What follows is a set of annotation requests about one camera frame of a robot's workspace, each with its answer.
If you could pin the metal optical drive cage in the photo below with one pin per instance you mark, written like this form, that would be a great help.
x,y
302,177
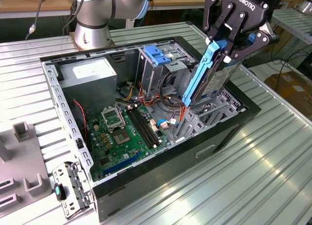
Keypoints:
x,y
148,73

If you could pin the flat brown cardboard sheet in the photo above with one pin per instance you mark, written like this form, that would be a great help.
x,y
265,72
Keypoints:
x,y
292,93

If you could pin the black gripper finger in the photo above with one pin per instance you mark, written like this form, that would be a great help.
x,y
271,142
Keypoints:
x,y
264,43
210,12

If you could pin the blue expansion slot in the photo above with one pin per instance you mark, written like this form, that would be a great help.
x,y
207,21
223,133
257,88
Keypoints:
x,y
122,164

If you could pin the metal slat side table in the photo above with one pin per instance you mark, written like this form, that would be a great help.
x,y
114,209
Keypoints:
x,y
292,22

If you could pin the CPU socket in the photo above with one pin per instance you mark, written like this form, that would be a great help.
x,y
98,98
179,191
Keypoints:
x,y
121,137

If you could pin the green RAM stick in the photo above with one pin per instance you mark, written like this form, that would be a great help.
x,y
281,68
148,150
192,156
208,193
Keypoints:
x,y
5,185

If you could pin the grey parts rack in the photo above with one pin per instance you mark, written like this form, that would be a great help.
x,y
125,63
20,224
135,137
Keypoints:
x,y
22,161

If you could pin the square brown base plate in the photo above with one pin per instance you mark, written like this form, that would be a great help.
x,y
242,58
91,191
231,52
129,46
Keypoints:
x,y
72,38

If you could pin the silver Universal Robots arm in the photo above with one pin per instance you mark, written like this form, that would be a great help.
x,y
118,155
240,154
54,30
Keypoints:
x,y
122,3

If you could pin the blue plastic drive bracket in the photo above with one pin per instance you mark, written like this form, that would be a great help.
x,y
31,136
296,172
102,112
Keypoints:
x,y
153,53

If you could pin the hard disk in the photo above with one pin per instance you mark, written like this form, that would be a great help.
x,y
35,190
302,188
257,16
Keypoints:
x,y
198,72

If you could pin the metal disk bay cage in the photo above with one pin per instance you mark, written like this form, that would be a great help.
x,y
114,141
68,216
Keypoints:
x,y
192,127

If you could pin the green motherboard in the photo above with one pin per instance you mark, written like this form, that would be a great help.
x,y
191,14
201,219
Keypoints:
x,y
109,149

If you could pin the black open PC case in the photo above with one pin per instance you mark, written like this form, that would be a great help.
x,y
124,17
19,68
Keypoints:
x,y
170,171

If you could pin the long wooden desk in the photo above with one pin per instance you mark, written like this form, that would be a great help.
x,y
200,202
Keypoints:
x,y
175,0

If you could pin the grey power supply unit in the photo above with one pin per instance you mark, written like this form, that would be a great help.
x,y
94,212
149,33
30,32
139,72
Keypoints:
x,y
90,93

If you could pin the metal expansion card latch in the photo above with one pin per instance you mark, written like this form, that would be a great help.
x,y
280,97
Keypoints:
x,y
69,210

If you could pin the black RAM slot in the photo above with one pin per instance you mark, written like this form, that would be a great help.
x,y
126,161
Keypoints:
x,y
143,127
139,128
149,124
146,126

